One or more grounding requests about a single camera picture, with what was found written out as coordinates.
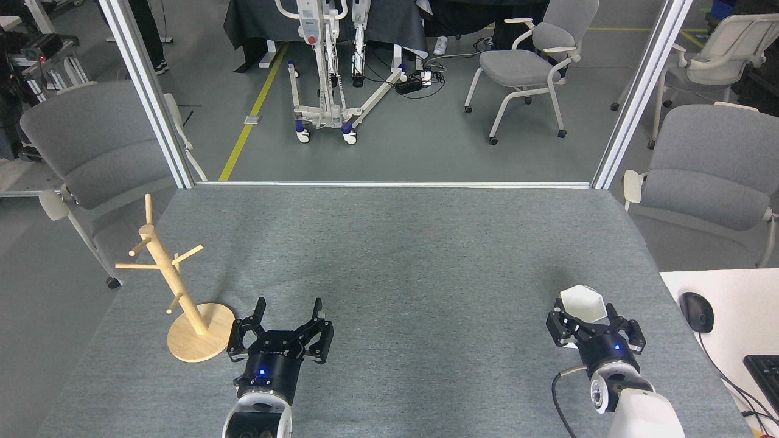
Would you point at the white mesh-back chair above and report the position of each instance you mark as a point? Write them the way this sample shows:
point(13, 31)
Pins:
point(724, 55)

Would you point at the white desk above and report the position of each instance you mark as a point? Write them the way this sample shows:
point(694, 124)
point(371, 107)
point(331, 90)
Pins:
point(730, 304)

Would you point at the black power strip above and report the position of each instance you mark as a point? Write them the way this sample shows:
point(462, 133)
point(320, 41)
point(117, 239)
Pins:
point(409, 85)

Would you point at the white hexagonal cup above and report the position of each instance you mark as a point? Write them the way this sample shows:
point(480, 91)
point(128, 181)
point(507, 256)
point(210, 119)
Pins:
point(584, 303)

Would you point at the black computer mouse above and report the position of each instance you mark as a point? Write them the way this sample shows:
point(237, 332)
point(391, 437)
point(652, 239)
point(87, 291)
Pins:
point(697, 311)

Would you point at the silver frame post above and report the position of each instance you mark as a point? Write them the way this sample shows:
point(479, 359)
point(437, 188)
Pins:
point(149, 91)
point(639, 97)

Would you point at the grey chair with white frame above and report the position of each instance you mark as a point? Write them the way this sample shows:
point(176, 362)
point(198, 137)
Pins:
point(712, 164)
point(97, 146)
point(517, 64)

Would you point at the white stand on wheels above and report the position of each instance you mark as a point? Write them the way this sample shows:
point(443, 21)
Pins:
point(328, 73)

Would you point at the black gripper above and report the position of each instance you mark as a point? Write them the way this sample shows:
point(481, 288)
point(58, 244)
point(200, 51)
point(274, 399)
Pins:
point(271, 374)
point(608, 356)

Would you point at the person's legs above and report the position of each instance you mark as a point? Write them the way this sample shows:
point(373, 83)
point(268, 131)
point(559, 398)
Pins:
point(149, 36)

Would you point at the silver frame crossbar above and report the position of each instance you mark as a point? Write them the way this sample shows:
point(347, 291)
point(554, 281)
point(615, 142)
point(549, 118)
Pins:
point(389, 184)

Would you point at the black table cloth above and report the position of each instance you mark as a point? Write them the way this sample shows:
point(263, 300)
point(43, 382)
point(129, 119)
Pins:
point(261, 24)

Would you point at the person's white shoe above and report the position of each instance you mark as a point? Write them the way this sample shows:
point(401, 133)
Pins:
point(440, 46)

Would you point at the wooden cup rack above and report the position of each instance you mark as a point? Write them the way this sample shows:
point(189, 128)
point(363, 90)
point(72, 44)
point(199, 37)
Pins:
point(195, 331)

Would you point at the black keyboard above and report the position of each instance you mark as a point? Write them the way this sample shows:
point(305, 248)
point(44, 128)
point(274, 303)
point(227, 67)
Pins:
point(765, 377)

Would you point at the metal floor plate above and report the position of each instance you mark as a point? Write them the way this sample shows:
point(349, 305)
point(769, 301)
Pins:
point(252, 120)

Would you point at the dark equipment rack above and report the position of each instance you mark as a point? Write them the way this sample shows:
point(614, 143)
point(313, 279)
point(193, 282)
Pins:
point(24, 67)

